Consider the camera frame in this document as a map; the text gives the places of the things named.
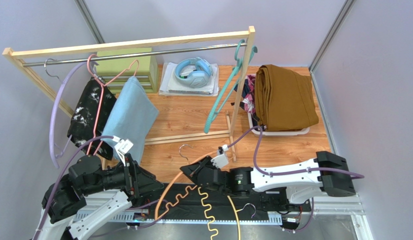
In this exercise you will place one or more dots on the wooden clothes rack frame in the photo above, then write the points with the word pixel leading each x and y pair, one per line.
pixel 17 58

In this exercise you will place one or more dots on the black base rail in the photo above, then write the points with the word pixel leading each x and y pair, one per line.
pixel 262 208

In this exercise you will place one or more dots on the pink camouflage trousers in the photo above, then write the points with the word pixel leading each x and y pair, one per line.
pixel 248 95

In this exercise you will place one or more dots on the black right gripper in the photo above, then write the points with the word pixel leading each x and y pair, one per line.
pixel 212 175

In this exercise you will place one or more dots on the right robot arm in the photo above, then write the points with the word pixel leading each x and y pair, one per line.
pixel 325 173

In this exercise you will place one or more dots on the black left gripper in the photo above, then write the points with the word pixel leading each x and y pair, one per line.
pixel 138 180

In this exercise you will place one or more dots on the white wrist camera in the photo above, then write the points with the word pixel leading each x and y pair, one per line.
pixel 221 159
pixel 122 147

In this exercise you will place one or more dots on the white notebook stack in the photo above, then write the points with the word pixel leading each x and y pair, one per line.
pixel 171 87

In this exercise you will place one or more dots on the brown trousers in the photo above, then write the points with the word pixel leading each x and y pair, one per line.
pixel 283 99

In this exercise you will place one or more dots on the green box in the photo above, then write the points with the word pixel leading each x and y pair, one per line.
pixel 144 68

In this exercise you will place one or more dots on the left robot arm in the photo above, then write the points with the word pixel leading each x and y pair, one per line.
pixel 63 199

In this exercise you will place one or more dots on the white plastic laundry basket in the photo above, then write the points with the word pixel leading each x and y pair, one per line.
pixel 279 132

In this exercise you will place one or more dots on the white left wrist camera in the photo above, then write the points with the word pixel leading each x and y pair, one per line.
pixel 122 147

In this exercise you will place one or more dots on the steel hanging rod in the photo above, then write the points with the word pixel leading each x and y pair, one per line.
pixel 134 55

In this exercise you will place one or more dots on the light blue trousers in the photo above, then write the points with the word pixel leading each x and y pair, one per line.
pixel 132 117

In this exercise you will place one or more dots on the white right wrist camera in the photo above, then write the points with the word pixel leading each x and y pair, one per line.
pixel 221 159

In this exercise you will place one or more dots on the light blue headphones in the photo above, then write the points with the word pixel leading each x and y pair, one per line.
pixel 197 78

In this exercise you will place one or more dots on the black white patterned trousers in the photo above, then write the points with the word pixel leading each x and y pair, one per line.
pixel 83 118

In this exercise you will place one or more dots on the teal clothes hanger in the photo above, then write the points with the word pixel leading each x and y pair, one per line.
pixel 219 103

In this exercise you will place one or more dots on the pink clothes hanger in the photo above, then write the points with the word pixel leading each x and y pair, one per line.
pixel 103 85

